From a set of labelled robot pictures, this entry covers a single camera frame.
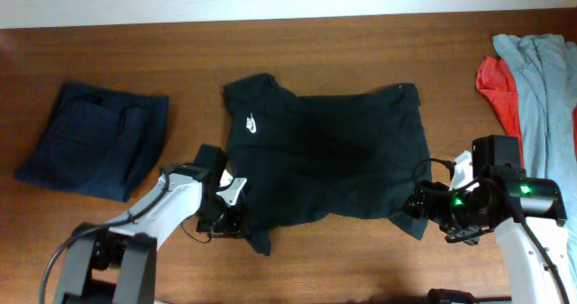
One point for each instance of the folded navy blue garment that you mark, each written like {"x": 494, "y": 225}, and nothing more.
{"x": 98, "y": 142}

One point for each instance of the grey t-shirt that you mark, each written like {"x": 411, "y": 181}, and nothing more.
{"x": 544, "y": 70}

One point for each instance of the black Nike t-shirt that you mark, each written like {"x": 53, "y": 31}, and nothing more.
{"x": 306, "y": 157}

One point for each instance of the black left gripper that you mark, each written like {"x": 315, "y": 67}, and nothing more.
{"x": 236, "y": 226}

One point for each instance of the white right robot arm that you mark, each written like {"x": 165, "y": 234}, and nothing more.
{"x": 527, "y": 217}

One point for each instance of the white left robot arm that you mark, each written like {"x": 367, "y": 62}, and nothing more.
{"x": 116, "y": 262}

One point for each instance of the red t-shirt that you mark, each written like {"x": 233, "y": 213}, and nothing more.
{"x": 495, "y": 82}

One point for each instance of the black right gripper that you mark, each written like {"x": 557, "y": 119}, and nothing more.
{"x": 432, "y": 209}

